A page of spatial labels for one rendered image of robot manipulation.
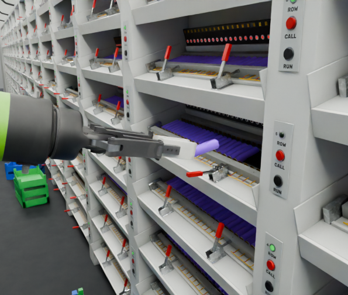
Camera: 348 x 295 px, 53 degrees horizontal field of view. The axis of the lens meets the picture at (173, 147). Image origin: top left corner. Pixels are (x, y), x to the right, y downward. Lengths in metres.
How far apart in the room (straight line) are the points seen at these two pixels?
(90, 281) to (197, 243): 1.17
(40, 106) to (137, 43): 0.68
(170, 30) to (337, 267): 0.86
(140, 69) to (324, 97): 0.70
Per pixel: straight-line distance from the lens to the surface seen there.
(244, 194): 0.71
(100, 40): 1.82
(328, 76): 0.55
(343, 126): 0.51
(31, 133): 0.48
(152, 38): 1.15
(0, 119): 0.48
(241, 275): 0.82
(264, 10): 0.92
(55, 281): 2.07
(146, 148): 0.52
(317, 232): 0.60
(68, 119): 0.50
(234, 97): 0.67
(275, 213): 0.62
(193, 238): 0.95
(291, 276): 0.64
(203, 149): 0.62
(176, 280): 1.13
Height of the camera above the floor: 1.17
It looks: 15 degrees down
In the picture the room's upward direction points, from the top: straight up
